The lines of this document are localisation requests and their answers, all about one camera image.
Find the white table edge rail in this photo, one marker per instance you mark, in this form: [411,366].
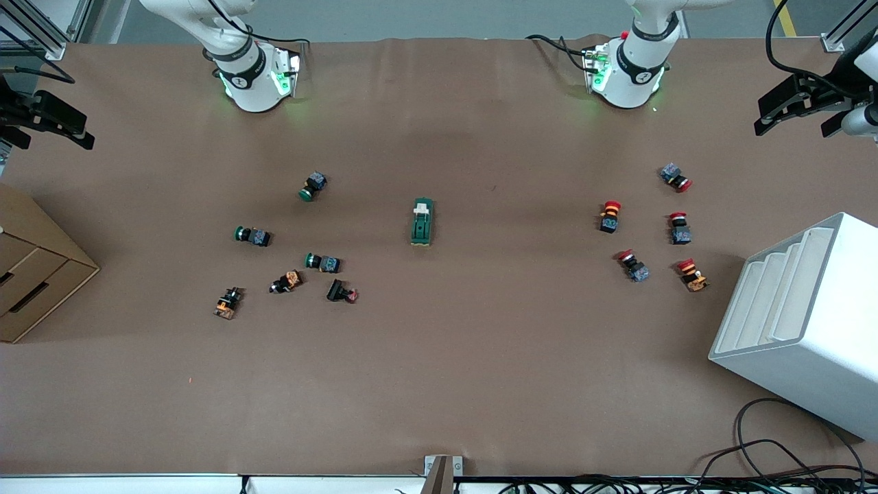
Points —
[137,486]

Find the grey metal bracket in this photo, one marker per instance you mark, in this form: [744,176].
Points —
[442,473]

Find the black and orange switch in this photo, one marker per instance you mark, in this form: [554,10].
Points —
[226,305]
[288,280]

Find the brown paper table cover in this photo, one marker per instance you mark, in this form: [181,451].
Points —
[480,357]

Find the red pushbutton with blue block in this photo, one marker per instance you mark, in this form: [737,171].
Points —
[672,173]
[680,234]
[638,272]

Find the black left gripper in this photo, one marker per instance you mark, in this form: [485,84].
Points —
[838,80]

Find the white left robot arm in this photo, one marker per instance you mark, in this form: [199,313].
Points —
[638,68]

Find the red emergency stop button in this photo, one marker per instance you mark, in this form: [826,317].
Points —
[609,221]

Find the brown cardboard box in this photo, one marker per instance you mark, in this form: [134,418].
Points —
[34,274]

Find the green pushbutton switch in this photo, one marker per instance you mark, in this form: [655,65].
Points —
[257,237]
[314,184]
[328,264]

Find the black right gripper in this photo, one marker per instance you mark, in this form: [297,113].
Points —
[14,110]

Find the red button with orange block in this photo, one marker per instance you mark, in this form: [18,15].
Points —
[694,280]

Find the black switch with pink block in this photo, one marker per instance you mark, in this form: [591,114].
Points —
[337,291]

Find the white stepped storage rack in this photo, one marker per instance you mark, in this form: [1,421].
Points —
[809,357]

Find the aluminium frame post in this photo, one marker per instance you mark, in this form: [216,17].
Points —
[833,42]
[48,44]

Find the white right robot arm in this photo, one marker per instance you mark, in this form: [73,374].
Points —
[250,82]

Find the green terminal block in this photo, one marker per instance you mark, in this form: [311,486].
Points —
[422,230]

